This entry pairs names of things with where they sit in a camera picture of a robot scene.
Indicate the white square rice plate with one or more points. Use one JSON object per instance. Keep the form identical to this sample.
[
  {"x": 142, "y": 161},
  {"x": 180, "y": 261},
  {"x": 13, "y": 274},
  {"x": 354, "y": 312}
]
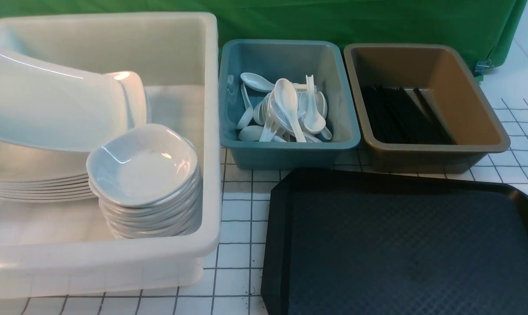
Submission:
[{"x": 54, "y": 107}]

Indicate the metal binder clip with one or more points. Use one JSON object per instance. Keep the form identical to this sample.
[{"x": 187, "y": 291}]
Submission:
[{"x": 483, "y": 67}]

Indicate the white soup spoon upper left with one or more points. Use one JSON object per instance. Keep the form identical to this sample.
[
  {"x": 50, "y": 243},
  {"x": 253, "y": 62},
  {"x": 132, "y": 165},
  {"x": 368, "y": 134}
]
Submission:
[{"x": 256, "y": 82}]

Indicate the large white plastic tub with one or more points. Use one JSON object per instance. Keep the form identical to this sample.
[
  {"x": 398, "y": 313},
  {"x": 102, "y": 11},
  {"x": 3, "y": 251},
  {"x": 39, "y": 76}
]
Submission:
[{"x": 66, "y": 248}]

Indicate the white soup spoon lower left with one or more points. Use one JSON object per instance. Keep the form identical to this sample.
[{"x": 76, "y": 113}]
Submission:
[{"x": 250, "y": 133}]

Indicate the white soup spoon right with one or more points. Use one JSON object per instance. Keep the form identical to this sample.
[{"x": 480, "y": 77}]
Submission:
[{"x": 312, "y": 121}]

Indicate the black serving tray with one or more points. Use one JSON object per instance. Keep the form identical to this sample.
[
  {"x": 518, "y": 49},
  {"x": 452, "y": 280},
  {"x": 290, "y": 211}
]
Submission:
[{"x": 349, "y": 243}]

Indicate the stack of white square plates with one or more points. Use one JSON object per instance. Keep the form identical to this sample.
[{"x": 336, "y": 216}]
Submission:
[{"x": 22, "y": 165}]

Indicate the green cloth backdrop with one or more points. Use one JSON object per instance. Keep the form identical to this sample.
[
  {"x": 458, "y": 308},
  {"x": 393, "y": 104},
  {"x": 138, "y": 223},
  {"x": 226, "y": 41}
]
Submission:
[{"x": 480, "y": 30}]

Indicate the stack of white small bowls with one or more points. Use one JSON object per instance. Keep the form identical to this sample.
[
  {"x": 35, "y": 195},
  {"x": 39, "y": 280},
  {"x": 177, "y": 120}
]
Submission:
[{"x": 148, "y": 182}]

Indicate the white soup spoon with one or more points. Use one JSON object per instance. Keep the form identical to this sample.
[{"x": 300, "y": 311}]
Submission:
[
  {"x": 287, "y": 99},
  {"x": 312, "y": 121},
  {"x": 256, "y": 82},
  {"x": 250, "y": 133}
]

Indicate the teal plastic bin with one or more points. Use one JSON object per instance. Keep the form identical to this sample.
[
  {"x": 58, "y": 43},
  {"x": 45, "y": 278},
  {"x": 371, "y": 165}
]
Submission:
[{"x": 293, "y": 60}]

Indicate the brown plastic bin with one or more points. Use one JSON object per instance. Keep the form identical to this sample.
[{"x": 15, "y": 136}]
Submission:
[{"x": 449, "y": 87}]

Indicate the white soup spoon top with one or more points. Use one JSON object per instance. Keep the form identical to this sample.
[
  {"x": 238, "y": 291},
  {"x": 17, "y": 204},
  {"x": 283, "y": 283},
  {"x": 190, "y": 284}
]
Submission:
[{"x": 287, "y": 99}]

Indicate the pile of black chopsticks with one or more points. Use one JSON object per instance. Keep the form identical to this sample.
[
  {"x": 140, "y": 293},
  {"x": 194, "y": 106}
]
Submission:
[{"x": 396, "y": 117}]

